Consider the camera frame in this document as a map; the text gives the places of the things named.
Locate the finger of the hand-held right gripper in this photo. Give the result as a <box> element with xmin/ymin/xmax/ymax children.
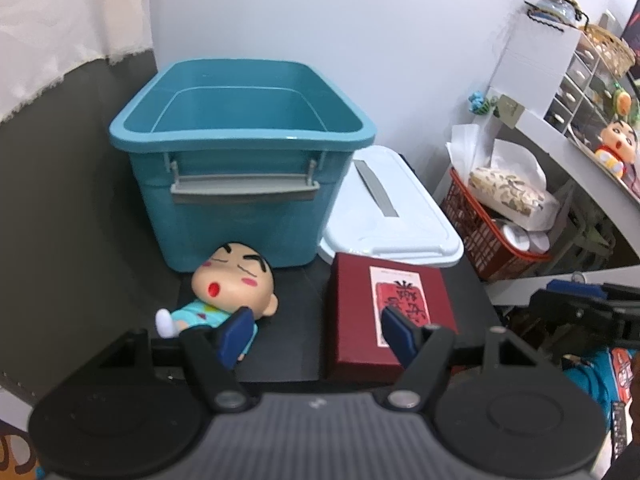
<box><xmin>529</xmin><ymin>279</ymin><xmax>618</xmax><ymax>342</ymax></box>

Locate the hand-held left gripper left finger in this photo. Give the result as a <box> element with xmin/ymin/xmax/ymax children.
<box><xmin>95</xmin><ymin>306</ymin><xmax>258</xmax><ymax>414</ymax></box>

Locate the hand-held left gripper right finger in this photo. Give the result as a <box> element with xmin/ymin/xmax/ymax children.
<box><xmin>381</xmin><ymin>305</ymin><xmax>545</xmax><ymax>412</ymax></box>

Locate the dark red box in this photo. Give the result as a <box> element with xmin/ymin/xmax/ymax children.
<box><xmin>324</xmin><ymin>252</ymin><xmax>460</xmax><ymax>381</ymax></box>

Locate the cartoon boy figurine teal shirt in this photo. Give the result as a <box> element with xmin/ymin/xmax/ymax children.
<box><xmin>155</xmin><ymin>241</ymin><xmax>281</xmax><ymax>363</ymax></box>

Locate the teal plastic storage bin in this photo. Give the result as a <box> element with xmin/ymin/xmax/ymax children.
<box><xmin>108</xmin><ymin>58</ymin><xmax>377</xmax><ymax>274</ymax></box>

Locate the teal printed cloth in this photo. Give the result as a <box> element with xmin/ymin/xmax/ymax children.
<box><xmin>562</xmin><ymin>347</ymin><xmax>640</xmax><ymax>461</ymax></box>

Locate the red plastic basket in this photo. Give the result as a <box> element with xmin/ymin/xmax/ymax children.
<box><xmin>448</xmin><ymin>166</ymin><xmax>553</xmax><ymax>282</ymax></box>

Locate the white plastic bin lid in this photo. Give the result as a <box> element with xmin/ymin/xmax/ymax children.
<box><xmin>319</xmin><ymin>145</ymin><xmax>465</xmax><ymax>268</ymax></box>

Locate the patterned tissue box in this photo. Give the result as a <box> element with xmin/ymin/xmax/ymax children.
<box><xmin>468</xmin><ymin>166</ymin><xmax>561</xmax><ymax>231</ymax></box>

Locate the cartoon boy figurine red shirt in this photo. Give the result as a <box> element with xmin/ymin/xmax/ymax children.
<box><xmin>594</xmin><ymin>121</ymin><xmax>640</xmax><ymax>179</ymax></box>

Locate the white tissue paper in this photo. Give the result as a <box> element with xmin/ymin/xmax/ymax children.
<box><xmin>445</xmin><ymin>123</ymin><xmax>548</xmax><ymax>191</ymax></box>

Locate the small green card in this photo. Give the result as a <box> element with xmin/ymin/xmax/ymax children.
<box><xmin>492</xmin><ymin>94</ymin><xmax>526</xmax><ymax>128</ymax></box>

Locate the small blue green toy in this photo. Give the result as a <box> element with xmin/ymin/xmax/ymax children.
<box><xmin>468</xmin><ymin>91</ymin><xmax>497</xmax><ymax>116</ymax></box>

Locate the white drawer cabinet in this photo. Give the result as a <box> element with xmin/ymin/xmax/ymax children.
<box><xmin>487</xmin><ymin>12</ymin><xmax>623</xmax><ymax>138</ymax></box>

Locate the woven basket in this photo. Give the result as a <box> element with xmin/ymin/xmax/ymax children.
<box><xmin>582</xmin><ymin>22</ymin><xmax>637</xmax><ymax>78</ymax></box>

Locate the glass ornament on doily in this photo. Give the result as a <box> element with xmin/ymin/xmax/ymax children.
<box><xmin>524</xmin><ymin>0</ymin><xmax>590</xmax><ymax>31</ymax></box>

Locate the light curtain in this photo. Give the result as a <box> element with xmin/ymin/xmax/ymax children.
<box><xmin>0</xmin><ymin>0</ymin><xmax>155</xmax><ymax>123</ymax></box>

